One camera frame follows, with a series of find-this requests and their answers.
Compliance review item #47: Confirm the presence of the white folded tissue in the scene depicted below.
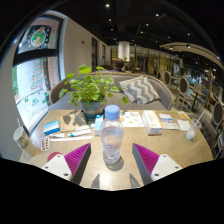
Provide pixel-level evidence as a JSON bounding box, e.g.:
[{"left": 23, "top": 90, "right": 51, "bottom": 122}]
[{"left": 177, "top": 119, "right": 192, "bottom": 132}]

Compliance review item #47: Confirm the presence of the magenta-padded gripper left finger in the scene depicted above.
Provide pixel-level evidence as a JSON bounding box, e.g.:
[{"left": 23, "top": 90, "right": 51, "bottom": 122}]
[{"left": 41, "top": 142, "right": 92, "bottom": 186}]

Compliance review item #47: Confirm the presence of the pill blister pack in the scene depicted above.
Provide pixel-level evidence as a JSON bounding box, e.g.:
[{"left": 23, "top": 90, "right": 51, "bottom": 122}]
[{"left": 40, "top": 136, "right": 51, "bottom": 152}]

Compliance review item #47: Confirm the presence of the small blue white carton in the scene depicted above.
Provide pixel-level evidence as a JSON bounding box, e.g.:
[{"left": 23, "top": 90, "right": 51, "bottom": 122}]
[{"left": 93, "top": 114, "right": 105, "bottom": 136}]

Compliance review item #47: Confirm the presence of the white orange medicine box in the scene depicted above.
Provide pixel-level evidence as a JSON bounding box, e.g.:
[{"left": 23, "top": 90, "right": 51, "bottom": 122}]
[{"left": 141, "top": 110, "right": 163, "bottom": 136}]

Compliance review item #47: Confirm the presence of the green potted plant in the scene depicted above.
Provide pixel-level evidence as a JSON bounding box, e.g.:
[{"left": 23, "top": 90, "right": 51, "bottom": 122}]
[{"left": 58, "top": 64, "right": 130, "bottom": 121}]

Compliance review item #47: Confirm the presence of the long white paper strip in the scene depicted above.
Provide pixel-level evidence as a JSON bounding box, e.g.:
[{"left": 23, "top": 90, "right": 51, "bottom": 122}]
[{"left": 49, "top": 135, "right": 94, "bottom": 142}]

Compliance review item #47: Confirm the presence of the blue white small packet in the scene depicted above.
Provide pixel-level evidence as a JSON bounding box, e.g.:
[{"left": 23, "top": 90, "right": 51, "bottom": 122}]
[{"left": 157, "top": 113, "right": 174, "bottom": 123}]

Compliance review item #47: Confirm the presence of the grey chevron cushion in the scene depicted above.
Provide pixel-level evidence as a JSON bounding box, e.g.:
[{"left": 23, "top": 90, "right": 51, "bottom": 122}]
[{"left": 118, "top": 75, "right": 161, "bottom": 106}]

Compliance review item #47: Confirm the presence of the blue and white flat box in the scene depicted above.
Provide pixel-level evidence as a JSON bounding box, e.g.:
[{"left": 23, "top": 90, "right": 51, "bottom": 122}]
[{"left": 43, "top": 119, "right": 62, "bottom": 136}]

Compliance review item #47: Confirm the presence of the window with festive decals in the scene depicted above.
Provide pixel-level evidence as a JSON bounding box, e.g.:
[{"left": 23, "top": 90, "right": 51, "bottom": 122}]
[{"left": 11, "top": 14, "right": 64, "bottom": 134}]

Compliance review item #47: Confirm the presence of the small white tube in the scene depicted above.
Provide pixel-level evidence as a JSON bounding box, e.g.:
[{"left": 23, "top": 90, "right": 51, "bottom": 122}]
[{"left": 49, "top": 132, "right": 66, "bottom": 139}]

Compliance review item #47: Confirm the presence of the yellow small packet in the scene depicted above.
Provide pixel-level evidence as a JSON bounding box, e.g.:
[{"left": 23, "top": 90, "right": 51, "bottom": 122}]
[{"left": 177, "top": 111, "right": 190, "bottom": 120}]

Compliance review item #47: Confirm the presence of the group of dining chairs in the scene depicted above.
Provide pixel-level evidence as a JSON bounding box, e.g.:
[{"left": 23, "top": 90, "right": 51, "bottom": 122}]
[{"left": 159, "top": 68, "right": 224, "bottom": 158}]

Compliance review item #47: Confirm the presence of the white green ointment tube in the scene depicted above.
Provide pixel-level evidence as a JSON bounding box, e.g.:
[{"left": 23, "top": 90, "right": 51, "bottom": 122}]
[{"left": 68, "top": 128, "right": 92, "bottom": 138}]

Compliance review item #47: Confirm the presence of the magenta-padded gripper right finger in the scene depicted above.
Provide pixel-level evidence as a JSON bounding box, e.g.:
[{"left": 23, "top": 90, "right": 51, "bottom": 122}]
[{"left": 131, "top": 142, "right": 184, "bottom": 186}]

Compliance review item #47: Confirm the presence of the clear blue-capped water bottle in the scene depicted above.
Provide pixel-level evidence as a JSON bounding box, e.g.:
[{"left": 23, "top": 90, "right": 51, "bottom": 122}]
[{"left": 100, "top": 104, "right": 125, "bottom": 165}]

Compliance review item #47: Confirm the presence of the clear plastic cup with straw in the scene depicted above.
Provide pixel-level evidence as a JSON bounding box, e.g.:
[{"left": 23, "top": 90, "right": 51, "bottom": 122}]
[{"left": 185, "top": 109, "right": 206, "bottom": 141}]

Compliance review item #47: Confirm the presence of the white leaflet with orange dots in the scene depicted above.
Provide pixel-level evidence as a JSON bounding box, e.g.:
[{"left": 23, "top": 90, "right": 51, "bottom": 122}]
[{"left": 119, "top": 111, "right": 145, "bottom": 128}]

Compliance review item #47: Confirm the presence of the white round pillar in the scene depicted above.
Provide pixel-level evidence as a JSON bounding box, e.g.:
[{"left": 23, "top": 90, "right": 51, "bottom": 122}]
[{"left": 117, "top": 40, "right": 131, "bottom": 62}]

